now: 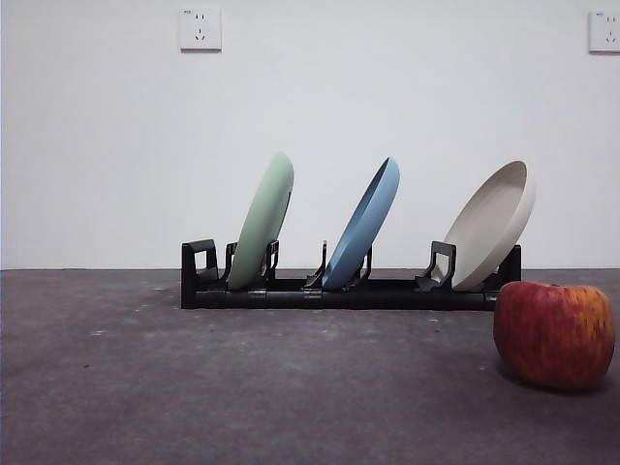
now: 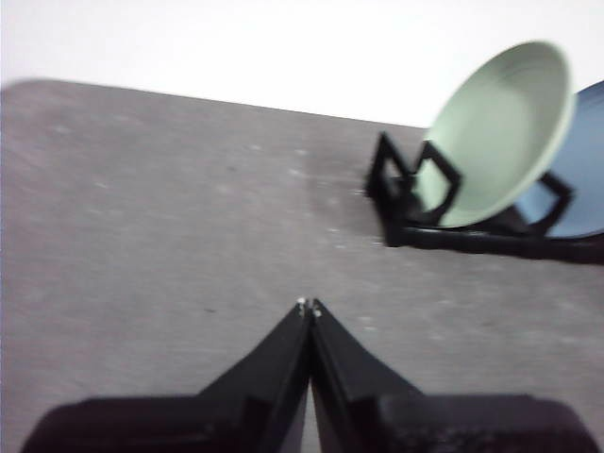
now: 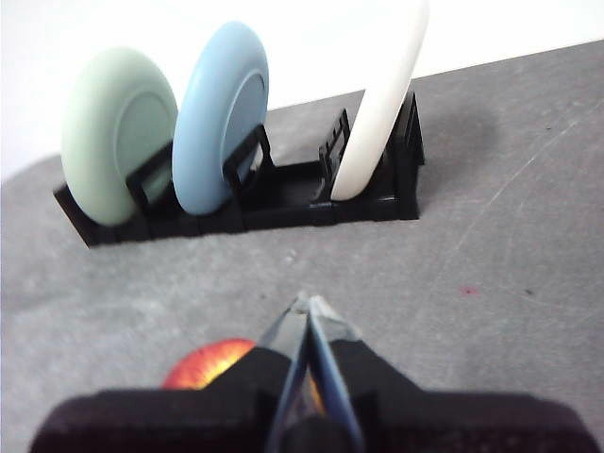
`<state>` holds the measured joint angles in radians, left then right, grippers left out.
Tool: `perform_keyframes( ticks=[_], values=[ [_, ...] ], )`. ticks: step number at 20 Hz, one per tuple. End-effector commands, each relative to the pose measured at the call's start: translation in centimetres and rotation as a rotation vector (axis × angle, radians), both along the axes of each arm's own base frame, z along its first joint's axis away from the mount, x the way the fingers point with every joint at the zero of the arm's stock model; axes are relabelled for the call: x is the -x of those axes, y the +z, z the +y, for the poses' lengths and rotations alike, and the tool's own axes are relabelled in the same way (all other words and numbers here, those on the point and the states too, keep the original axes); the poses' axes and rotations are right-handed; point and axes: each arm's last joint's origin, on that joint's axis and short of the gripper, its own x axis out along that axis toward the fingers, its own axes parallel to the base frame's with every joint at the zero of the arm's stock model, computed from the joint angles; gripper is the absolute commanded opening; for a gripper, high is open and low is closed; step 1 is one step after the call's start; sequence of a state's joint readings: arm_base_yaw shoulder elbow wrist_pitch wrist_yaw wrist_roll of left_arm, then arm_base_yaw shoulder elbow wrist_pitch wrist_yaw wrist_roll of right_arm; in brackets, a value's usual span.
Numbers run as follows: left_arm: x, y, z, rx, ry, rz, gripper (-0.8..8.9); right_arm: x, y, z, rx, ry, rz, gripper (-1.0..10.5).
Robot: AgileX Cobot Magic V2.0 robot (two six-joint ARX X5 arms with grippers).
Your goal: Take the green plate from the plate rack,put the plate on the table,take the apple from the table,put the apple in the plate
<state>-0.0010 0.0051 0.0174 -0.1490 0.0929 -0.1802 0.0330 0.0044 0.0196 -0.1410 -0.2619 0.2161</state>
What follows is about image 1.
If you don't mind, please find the green plate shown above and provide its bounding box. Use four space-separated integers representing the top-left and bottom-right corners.
227 151 295 291

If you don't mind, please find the red yellow apple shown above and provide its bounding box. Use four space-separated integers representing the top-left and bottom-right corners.
493 280 616 391

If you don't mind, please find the blue plate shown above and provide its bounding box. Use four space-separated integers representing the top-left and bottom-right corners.
322 156 401 292

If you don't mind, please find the black plate rack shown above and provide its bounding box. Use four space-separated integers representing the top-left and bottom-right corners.
181 238 523 311

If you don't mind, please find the beige plate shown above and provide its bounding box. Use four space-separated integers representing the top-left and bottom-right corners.
443 160 538 293

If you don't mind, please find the white wall socket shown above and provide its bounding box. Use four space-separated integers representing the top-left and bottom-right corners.
588 10 620 54
179 8 223 52

